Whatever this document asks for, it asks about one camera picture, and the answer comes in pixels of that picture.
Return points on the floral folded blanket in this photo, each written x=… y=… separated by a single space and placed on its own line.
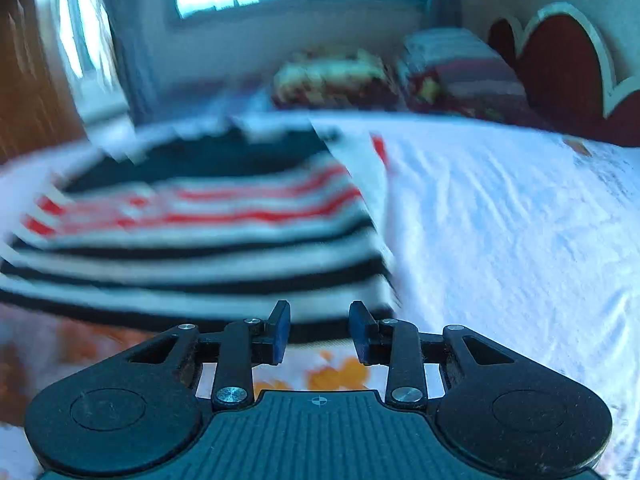
x=334 y=78

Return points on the grey curtain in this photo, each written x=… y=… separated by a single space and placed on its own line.
x=139 y=30

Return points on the balcony side window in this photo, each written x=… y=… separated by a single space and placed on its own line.
x=88 y=59

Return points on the white floral bed sheet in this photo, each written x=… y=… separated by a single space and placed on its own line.
x=527 y=237

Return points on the striped folded blanket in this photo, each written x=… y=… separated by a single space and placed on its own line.
x=451 y=71

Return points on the red white bed headboard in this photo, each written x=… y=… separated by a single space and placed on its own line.
x=568 y=72

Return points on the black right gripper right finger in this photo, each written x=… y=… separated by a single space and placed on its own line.
x=396 y=345

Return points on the striped knit sweater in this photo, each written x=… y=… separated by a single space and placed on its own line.
x=209 y=229

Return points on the brown wooden door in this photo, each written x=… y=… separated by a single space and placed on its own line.
x=37 y=106

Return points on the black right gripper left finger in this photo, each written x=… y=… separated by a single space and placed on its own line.
x=243 y=346

